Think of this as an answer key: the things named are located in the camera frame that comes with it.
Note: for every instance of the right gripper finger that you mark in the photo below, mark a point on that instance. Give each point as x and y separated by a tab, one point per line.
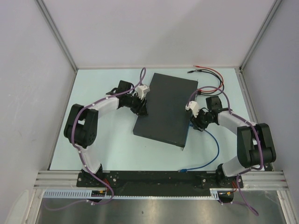
199	127
193	119

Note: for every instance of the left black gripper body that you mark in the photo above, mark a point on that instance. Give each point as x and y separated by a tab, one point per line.
132	102

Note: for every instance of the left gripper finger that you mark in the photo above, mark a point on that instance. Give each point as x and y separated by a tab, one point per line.
143	101
141	111

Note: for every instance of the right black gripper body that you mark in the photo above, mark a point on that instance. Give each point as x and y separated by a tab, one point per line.
203	117

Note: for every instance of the black network switch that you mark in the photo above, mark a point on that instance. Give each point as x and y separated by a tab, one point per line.
167	120

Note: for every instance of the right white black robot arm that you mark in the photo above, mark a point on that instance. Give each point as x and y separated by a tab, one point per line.
254	148

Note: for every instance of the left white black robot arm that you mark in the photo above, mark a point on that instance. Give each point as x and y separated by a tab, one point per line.
82	123

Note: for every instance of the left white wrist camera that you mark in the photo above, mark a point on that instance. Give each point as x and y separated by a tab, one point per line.
142	90

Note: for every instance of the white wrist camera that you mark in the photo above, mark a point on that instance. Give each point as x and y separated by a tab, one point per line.
142	90
194	107

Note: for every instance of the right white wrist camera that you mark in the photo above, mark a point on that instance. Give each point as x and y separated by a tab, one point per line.
194	107

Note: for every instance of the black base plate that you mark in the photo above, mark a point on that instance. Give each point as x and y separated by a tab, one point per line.
167	183

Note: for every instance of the grey slotted cable duct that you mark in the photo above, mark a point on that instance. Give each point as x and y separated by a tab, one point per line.
90	194

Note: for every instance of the aluminium frame rail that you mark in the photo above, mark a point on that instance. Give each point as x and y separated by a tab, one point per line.
253	180

